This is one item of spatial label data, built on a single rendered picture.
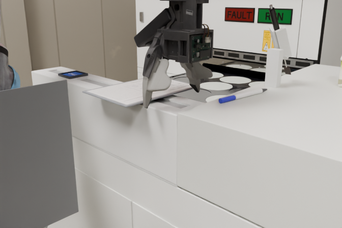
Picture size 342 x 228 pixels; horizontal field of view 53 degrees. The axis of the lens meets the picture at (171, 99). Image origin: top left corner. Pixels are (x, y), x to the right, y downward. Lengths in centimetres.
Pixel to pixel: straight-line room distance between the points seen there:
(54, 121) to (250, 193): 32
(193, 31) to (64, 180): 32
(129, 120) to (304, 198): 37
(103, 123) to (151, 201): 20
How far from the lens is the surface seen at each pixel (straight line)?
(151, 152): 68
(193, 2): 59
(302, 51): 115
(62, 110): 53
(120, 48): 303
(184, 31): 60
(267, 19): 119
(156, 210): 74
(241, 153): 55
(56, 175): 57
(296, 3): 115
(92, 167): 88
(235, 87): 104
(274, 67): 79
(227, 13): 126
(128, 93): 71
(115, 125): 75
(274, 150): 51
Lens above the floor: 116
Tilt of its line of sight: 17 degrees down
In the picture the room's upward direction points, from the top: straight up
